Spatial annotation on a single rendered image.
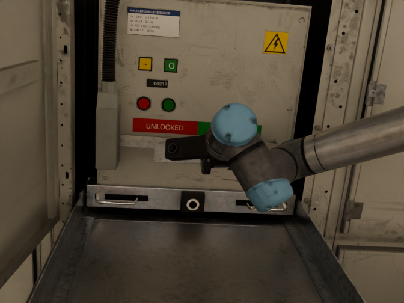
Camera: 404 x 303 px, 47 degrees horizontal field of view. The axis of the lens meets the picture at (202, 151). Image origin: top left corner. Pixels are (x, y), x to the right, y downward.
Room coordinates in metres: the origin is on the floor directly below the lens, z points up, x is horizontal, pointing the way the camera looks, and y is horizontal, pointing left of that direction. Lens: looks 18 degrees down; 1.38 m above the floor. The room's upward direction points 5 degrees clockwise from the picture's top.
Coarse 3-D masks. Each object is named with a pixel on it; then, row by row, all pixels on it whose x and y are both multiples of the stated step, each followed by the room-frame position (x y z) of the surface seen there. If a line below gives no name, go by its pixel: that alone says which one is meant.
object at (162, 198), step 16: (112, 192) 1.09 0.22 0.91; (128, 192) 1.09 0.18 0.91; (144, 192) 1.10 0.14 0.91; (160, 192) 1.10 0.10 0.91; (176, 192) 1.10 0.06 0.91; (208, 192) 1.11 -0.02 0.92; (224, 192) 1.11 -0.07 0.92; (240, 192) 1.12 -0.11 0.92; (144, 208) 1.10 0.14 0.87; (160, 208) 1.10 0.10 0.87; (176, 208) 1.10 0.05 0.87; (208, 208) 1.11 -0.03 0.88; (224, 208) 1.11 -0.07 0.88; (240, 208) 1.12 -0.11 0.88; (288, 208) 1.13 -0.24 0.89
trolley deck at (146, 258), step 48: (96, 240) 0.95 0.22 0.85; (144, 240) 0.96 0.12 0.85; (192, 240) 0.98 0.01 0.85; (240, 240) 1.00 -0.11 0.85; (288, 240) 1.02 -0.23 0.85; (96, 288) 0.77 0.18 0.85; (144, 288) 0.78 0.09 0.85; (192, 288) 0.79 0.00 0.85; (240, 288) 0.80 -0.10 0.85; (288, 288) 0.82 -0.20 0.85
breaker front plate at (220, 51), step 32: (128, 0) 1.10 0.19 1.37; (160, 0) 1.11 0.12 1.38; (192, 0) 1.12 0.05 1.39; (192, 32) 1.12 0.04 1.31; (224, 32) 1.12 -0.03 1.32; (256, 32) 1.13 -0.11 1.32; (288, 32) 1.14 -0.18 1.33; (128, 64) 1.10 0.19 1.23; (160, 64) 1.11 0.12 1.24; (192, 64) 1.12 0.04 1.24; (224, 64) 1.12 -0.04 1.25; (256, 64) 1.13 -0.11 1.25; (288, 64) 1.14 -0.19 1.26; (128, 96) 1.10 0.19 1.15; (160, 96) 1.11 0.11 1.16; (192, 96) 1.12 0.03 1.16; (224, 96) 1.12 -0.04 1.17; (256, 96) 1.13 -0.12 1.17; (288, 96) 1.14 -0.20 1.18; (128, 128) 1.10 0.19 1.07; (288, 128) 1.14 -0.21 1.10; (128, 160) 1.10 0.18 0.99; (160, 160) 1.11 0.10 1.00; (192, 160) 1.12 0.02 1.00
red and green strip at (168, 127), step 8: (136, 120) 1.11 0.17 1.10; (144, 120) 1.11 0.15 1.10; (152, 120) 1.11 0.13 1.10; (160, 120) 1.11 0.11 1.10; (168, 120) 1.11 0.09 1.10; (176, 120) 1.11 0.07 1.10; (136, 128) 1.11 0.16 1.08; (144, 128) 1.11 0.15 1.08; (152, 128) 1.11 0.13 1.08; (160, 128) 1.11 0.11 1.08; (168, 128) 1.11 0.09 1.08; (176, 128) 1.11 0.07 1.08; (184, 128) 1.12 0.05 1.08; (192, 128) 1.12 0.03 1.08; (200, 128) 1.12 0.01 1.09; (208, 128) 1.12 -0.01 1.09
